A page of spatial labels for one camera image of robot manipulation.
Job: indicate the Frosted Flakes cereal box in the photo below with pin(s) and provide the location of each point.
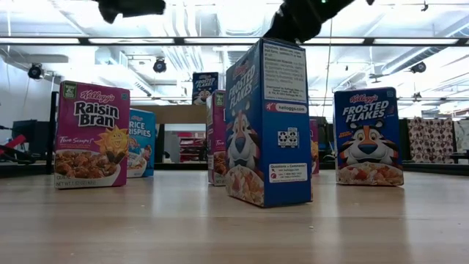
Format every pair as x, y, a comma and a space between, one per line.
204, 88
278, 146
366, 146

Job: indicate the Rice Krispies cereal box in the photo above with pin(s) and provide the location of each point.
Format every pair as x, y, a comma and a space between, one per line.
143, 146

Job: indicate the wooden shelf board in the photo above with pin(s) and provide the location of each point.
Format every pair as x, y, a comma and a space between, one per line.
176, 114

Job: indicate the black shelf leg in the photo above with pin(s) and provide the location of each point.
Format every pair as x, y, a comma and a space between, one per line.
159, 146

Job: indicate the black ceiling spotlight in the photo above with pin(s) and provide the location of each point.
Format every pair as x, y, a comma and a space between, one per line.
159, 66
35, 71
418, 67

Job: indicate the red storage shelving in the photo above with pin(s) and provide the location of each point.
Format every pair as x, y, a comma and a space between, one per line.
190, 146

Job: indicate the black monitor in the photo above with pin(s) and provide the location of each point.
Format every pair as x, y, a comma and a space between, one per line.
31, 135

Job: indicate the red bar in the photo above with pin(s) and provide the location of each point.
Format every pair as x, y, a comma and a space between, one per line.
12, 143

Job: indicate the black aluminium table frame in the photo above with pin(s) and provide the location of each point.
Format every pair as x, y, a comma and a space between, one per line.
22, 170

